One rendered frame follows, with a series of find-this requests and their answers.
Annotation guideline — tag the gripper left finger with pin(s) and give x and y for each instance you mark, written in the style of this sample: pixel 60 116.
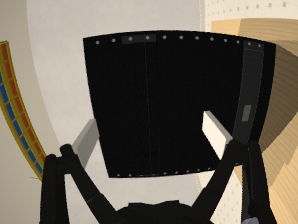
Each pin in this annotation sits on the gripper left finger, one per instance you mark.
pixel 53 205

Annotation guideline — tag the black server rack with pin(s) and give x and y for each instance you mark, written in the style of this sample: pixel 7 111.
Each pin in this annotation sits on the black server rack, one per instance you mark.
pixel 230 76

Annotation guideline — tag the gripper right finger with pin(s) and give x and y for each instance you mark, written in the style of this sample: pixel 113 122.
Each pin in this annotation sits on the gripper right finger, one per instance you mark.
pixel 255 195

